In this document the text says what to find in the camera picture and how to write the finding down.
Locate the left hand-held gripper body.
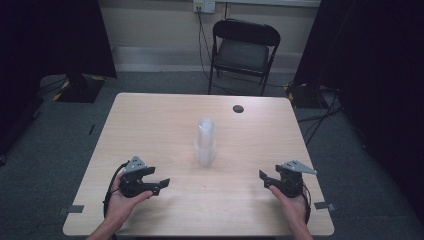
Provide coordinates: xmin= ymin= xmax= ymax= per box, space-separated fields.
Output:
xmin=118 ymin=155 xmax=158 ymax=199

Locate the grey tape strip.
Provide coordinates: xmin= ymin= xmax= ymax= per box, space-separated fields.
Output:
xmin=313 ymin=201 xmax=337 ymax=212
xmin=57 ymin=204 xmax=85 ymax=216

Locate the black wall socket cable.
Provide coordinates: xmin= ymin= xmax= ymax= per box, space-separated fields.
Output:
xmin=197 ymin=9 xmax=214 ymax=83

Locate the stack of clear plastic cups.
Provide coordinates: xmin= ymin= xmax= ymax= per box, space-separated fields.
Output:
xmin=194 ymin=117 xmax=217 ymax=167

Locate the white wall socket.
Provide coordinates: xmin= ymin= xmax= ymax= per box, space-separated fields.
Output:
xmin=192 ymin=0 xmax=217 ymax=15

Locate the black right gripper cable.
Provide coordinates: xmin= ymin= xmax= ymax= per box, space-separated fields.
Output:
xmin=300 ymin=185 xmax=313 ymax=225

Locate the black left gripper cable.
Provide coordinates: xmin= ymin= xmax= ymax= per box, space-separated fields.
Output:
xmin=102 ymin=161 xmax=130 ymax=219

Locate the black folding chair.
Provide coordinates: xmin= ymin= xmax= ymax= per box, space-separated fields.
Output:
xmin=207 ymin=18 xmax=282 ymax=97

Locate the person's right hand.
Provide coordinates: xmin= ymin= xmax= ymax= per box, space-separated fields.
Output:
xmin=268 ymin=184 xmax=310 ymax=232

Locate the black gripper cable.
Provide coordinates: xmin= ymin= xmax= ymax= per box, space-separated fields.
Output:
xmin=300 ymin=185 xmax=313 ymax=225
xmin=102 ymin=161 xmax=130 ymax=219

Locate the person's left hand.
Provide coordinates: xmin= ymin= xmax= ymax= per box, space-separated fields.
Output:
xmin=105 ymin=172 xmax=155 ymax=228

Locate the bundle of black floor cables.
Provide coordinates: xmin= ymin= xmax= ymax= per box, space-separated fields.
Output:
xmin=295 ymin=85 xmax=345 ymax=146

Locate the black stand base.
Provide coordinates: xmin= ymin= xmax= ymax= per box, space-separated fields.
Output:
xmin=53 ymin=73 xmax=106 ymax=104
xmin=285 ymin=81 xmax=323 ymax=110

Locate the black curtain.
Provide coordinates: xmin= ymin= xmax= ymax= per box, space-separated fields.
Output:
xmin=0 ymin=0 xmax=118 ymax=158
xmin=293 ymin=0 xmax=424 ymax=221

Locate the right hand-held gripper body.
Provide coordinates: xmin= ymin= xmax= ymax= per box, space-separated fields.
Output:
xmin=276 ymin=159 xmax=318 ymax=199

